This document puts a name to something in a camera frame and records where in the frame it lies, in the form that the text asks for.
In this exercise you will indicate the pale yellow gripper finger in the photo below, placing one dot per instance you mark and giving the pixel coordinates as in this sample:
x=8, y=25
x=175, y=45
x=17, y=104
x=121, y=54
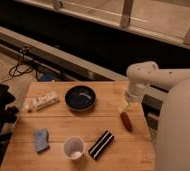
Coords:
x=123, y=107

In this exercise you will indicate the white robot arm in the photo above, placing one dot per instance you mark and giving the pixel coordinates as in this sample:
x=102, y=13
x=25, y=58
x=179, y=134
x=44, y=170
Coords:
x=173, y=134

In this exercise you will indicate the dark blue ceramic bowl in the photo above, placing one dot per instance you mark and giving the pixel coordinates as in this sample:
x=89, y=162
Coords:
x=80, y=98

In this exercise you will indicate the white ceramic cup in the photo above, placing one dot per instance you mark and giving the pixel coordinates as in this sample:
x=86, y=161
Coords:
x=74, y=147

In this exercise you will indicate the black white striped box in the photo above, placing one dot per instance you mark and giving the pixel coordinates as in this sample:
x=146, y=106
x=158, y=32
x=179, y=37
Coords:
x=101, y=144

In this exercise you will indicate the blue object on floor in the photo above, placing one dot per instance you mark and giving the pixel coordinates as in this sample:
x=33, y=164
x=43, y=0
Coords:
x=45, y=78

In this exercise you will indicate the blue sponge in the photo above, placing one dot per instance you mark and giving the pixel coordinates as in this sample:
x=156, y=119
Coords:
x=41, y=140

